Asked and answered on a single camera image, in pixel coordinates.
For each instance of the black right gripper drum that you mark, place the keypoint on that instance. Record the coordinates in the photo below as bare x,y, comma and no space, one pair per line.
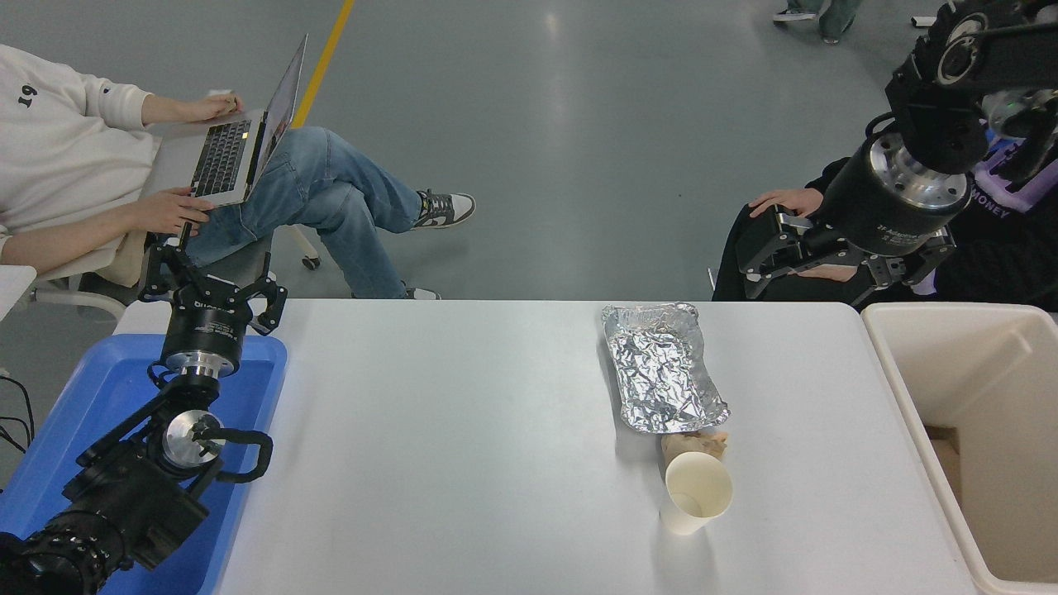
876,215

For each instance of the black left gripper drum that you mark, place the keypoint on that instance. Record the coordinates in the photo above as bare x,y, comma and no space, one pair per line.
205,326

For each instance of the white paper cup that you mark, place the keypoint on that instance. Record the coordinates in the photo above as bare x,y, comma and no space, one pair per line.
698,487

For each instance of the laptop person's left forearm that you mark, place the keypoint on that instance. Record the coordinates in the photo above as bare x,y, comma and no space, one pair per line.
169,107

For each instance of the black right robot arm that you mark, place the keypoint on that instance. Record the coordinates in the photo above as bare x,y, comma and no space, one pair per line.
942,124

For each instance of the laptop person's right forearm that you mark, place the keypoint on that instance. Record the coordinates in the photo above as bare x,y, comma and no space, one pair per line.
74,240

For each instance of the bin-side person's hand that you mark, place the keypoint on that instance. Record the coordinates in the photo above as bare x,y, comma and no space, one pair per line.
789,201

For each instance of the laptop person's right hand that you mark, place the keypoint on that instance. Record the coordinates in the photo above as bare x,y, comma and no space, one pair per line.
173,211

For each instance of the laptop person's left hand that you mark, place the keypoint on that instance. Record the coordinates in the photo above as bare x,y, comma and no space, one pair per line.
219,106

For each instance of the white wheeled chair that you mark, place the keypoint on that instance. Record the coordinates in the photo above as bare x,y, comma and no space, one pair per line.
78,302

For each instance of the person beside bin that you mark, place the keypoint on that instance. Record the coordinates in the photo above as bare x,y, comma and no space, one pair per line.
1008,256

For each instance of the silver laptop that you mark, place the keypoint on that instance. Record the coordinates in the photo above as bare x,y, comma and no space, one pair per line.
223,157

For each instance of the blue plastic tray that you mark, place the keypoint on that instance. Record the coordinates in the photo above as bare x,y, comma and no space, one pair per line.
91,388

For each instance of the white panel corner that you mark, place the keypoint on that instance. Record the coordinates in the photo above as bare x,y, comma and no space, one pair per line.
12,285

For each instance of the large pale bin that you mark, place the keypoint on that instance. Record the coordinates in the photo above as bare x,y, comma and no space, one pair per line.
992,397

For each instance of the crinkled foil tray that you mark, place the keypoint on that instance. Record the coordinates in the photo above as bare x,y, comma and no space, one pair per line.
661,372

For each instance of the person with laptop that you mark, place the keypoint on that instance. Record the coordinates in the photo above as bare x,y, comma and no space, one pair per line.
58,140

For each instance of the white chair base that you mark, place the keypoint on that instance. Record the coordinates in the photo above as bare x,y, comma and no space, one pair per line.
924,21

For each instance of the standing person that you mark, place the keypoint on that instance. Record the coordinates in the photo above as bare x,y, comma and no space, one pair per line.
835,16

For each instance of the crumpled tan paper ball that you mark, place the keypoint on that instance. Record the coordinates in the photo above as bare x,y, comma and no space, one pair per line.
702,443

